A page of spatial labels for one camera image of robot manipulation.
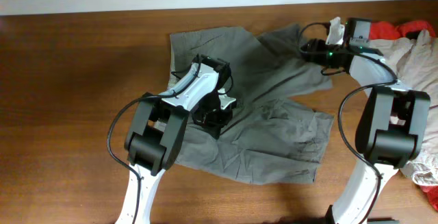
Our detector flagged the grey cotton shorts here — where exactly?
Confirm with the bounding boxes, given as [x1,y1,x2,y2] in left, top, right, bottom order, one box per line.
[170,24,334,185]

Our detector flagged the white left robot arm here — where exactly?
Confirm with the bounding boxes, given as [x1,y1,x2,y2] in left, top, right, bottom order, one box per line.
[113,55,236,223]

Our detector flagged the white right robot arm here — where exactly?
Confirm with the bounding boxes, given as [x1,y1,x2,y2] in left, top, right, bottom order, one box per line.
[298,17,430,224]

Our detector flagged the red cloth garment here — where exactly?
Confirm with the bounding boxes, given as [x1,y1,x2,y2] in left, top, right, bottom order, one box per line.
[369,20,437,40]

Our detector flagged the beige cloth garment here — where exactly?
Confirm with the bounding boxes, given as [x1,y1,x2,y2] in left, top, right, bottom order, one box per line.
[370,30,437,186]

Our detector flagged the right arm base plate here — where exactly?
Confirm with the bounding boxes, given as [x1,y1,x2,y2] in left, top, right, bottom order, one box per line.
[324,205,400,224]

